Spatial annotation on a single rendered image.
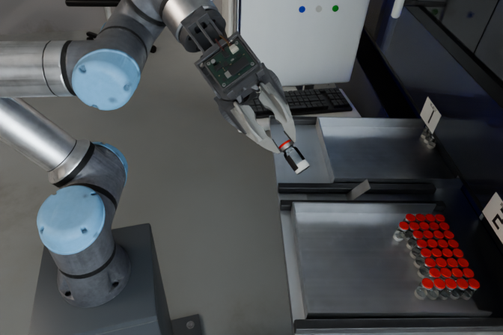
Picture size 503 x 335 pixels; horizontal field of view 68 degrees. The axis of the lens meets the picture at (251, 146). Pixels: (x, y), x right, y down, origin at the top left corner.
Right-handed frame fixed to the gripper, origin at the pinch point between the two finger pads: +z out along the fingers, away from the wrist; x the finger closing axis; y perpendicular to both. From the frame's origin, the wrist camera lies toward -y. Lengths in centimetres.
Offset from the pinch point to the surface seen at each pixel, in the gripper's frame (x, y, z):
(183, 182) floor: -56, -155, -39
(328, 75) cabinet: 32, -92, -26
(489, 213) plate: 26, -30, 31
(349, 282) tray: -5.2, -28.5, 26.8
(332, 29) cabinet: 40, -78, -35
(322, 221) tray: -2.5, -37.8, 14.8
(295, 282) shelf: -13.9, -26.5, 20.6
